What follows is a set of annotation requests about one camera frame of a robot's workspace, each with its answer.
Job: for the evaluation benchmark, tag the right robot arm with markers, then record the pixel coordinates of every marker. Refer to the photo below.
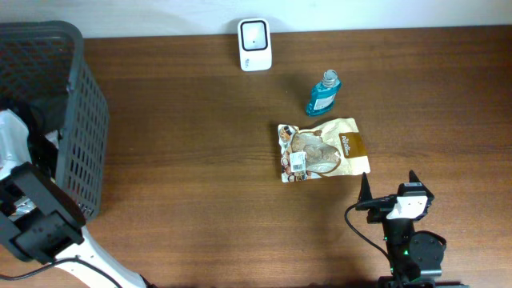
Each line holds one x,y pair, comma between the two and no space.
415,256

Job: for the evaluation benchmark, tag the white barcode scanner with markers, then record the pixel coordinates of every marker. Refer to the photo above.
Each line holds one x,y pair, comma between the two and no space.
254,42

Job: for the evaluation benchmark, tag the grey plastic mesh basket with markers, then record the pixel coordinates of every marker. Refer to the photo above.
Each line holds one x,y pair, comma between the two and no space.
44,74

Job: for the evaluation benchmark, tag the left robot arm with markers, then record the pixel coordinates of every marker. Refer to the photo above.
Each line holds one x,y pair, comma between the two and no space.
39,221

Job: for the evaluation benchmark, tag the beige PanTree snack pouch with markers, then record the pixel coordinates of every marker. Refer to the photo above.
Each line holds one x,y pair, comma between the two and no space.
334,148

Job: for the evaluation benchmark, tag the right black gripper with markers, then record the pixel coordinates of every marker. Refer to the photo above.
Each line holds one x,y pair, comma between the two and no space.
376,215

